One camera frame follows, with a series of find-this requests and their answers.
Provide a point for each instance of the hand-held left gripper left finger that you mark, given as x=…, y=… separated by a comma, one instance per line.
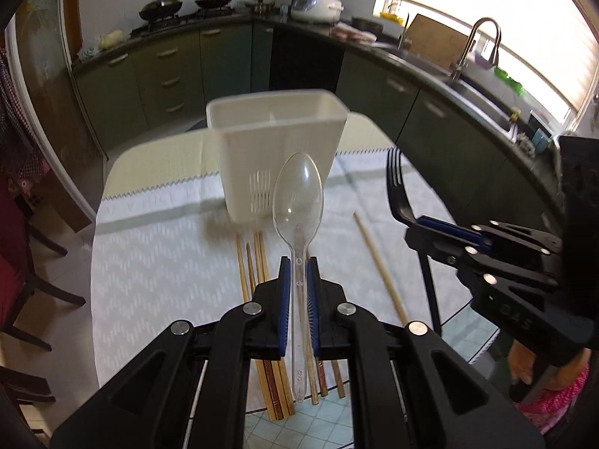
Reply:
x=282, y=308

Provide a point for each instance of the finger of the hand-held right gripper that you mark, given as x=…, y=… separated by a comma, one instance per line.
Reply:
x=435, y=243
x=449, y=230

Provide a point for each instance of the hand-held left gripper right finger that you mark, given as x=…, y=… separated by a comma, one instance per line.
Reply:
x=313, y=308

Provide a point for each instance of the black plastic fork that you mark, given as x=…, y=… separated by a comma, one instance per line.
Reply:
x=400, y=206

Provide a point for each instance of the long wooden chopstick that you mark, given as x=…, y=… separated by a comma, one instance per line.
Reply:
x=379, y=266

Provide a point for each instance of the row of wooden chopsticks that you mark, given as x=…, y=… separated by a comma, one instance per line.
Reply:
x=276, y=393

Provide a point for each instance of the clear plastic spoon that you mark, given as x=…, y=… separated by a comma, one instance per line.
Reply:
x=297, y=196

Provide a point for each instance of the white plastic utensil holder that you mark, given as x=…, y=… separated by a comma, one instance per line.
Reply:
x=243, y=159

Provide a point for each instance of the person's right hand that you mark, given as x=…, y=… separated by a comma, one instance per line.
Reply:
x=520, y=362

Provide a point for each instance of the pink patterned clothing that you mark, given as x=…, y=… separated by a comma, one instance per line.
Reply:
x=557, y=407

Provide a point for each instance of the blue cup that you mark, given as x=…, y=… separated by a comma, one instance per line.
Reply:
x=539, y=141

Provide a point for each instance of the steel kitchen sink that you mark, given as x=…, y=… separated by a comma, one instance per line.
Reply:
x=482, y=103

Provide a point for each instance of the patterned white tablecloth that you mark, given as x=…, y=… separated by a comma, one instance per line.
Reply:
x=154, y=252

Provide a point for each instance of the green plastic basket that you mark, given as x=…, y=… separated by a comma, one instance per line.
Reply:
x=509, y=82

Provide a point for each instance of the steel kitchen faucet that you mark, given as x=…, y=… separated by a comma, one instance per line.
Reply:
x=461, y=63

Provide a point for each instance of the wooden cutting board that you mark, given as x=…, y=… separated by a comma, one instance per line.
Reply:
x=440, y=39

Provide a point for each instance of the pink cloth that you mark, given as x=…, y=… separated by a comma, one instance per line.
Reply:
x=353, y=33

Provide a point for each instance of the yellow plastic item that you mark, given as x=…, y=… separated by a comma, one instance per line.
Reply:
x=392, y=17

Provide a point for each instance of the black cooking pot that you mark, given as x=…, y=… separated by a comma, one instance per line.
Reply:
x=365, y=22

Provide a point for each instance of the bright window with blind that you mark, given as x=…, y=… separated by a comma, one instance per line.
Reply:
x=514, y=9

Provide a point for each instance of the white rice cooker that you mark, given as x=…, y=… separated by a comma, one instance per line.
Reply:
x=316, y=9

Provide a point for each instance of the wooden chair with red cushion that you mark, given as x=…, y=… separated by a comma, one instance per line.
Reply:
x=11, y=262
x=23, y=386

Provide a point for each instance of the green kitchen base cabinets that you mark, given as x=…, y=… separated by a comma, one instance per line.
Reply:
x=159, y=65

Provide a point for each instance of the small steel pot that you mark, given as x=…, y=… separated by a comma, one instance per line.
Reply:
x=258, y=8

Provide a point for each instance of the black gas stove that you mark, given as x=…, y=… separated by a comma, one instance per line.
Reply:
x=178, y=23

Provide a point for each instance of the yellow food bag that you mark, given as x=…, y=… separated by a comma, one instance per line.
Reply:
x=111, y=39

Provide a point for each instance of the crumpled plastic bag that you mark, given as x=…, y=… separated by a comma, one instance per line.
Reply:
x=89, y=49

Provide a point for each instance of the black wok with lid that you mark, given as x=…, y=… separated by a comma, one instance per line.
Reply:
x=160, y=8

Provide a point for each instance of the glass sliding door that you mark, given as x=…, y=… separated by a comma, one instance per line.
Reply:
x=51, y=79

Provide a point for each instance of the checked hanging apron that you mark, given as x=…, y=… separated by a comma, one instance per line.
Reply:
x=18, y=117

